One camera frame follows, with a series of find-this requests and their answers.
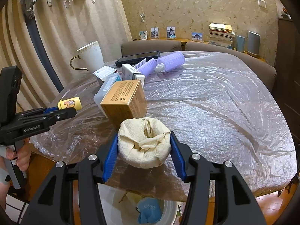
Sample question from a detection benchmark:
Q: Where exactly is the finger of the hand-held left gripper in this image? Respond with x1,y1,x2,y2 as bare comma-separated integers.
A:
43,109,77,128
23,106,59,118

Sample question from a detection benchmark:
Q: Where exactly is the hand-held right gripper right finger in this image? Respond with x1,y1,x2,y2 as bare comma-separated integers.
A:
169,131,268,225

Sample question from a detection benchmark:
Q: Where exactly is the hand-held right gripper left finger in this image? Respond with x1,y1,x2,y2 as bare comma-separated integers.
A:
20,135,119,225

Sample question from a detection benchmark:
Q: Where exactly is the small yellow cartoon bottle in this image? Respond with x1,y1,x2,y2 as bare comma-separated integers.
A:
58,97,82,111

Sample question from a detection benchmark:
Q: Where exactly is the beige tissue paper roll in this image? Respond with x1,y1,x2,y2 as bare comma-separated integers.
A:
118,117,171,169

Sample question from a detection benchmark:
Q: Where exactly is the white trash bin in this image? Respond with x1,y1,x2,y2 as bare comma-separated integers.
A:
97,184,179,225

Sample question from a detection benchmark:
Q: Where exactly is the white medicine box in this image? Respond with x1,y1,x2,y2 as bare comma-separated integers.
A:
121,64,145,85

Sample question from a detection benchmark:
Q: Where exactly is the person's left forearm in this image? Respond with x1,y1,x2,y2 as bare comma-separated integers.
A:
0,183,11,212

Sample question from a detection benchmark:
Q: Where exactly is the person's left hand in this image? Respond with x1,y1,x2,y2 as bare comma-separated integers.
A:
0,138,31,185

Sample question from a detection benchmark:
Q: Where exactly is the clear plastic container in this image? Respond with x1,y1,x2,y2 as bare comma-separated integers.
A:
94,73,122,119

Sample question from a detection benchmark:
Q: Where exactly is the small white carton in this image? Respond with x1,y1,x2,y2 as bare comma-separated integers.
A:
92,66,118,85

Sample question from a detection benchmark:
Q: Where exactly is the blue crumpled wrapper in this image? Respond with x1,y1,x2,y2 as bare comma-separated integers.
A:
136,197,163,224

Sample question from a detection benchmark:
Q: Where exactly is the brown cardboard box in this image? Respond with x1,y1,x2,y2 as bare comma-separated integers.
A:
100,79,148,130

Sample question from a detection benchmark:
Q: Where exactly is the beige curtain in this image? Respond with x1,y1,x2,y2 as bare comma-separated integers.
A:
0,0,133,113

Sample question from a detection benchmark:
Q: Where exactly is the black tablet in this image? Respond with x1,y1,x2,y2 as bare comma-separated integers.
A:
115,51,161,66

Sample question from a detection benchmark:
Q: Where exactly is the purple plastic hair roller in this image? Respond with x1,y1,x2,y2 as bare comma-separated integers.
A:
136,57,157,77
156,52,185,74

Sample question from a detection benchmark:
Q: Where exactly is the grey hanging garment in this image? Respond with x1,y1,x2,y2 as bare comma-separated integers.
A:
23,0,40,19

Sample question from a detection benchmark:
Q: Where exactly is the brown upholstered chair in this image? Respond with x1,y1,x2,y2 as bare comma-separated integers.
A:
121,40,182,57
185,42,277,92

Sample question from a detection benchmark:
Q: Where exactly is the wooden ledge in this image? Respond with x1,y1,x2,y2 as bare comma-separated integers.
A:
131,37,268,60

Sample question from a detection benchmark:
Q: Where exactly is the stack of books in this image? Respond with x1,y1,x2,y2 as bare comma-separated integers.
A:
208,23,235,50

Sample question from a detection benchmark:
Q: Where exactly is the small grey speaker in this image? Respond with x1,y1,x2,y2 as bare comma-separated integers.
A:
236,35,245,53

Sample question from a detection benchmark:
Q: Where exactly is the large grey speaker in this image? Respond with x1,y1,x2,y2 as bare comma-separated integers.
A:
247,31,261,57

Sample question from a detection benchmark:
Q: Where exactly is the dark wooden cabinet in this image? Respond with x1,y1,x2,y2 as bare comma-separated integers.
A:
273,16,300,127

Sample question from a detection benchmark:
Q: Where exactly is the white mug with gold handle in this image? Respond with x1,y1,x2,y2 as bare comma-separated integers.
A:
70,41,104,72

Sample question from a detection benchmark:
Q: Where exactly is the photo frame with building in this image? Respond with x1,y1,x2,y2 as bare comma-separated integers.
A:
191,32,204,43

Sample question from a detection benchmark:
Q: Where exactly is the photo frame with seated figure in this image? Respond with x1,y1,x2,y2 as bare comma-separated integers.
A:
166,26,177,39

